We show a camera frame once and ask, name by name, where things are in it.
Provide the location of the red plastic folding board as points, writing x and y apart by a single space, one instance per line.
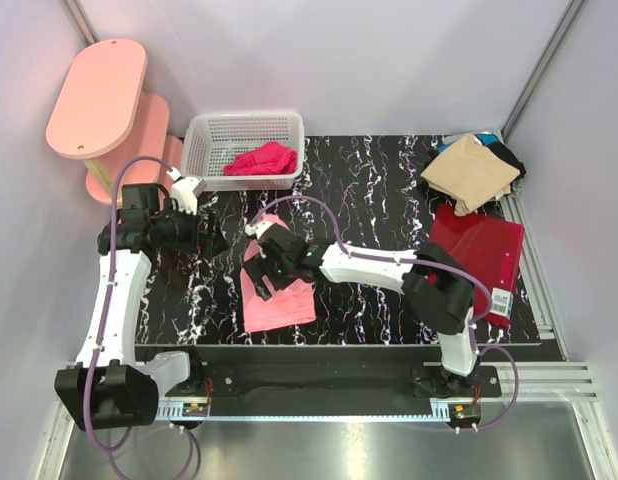
489 249

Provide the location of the magenta t shirt in basket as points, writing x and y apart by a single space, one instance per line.
272 158

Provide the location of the right corner aluminium post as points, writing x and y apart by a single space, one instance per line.
565 23

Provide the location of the black folded garment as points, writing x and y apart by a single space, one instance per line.
507 156

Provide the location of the blue folded garment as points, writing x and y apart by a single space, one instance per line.
484 138

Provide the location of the light pink t shirt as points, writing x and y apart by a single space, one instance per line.
292 306

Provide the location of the corner aluminium post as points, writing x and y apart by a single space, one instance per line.
565 23
79 21

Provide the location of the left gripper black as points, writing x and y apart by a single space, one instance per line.
211 243

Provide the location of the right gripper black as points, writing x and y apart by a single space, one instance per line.
263 262

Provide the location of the beige folded t shirt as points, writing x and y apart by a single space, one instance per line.
471 173

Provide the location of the left corner aluminium post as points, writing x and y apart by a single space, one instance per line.
79 21

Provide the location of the white plastic laundry basket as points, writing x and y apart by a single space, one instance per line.
213 141

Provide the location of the aluminium frame rail front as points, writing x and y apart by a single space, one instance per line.
526 382

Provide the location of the pink three tier shelf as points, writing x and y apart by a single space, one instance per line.
103 117

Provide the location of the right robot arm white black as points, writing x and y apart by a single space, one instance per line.
434 286

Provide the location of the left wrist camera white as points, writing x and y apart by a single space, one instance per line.
185 191

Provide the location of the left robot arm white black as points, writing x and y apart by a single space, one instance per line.
116 300

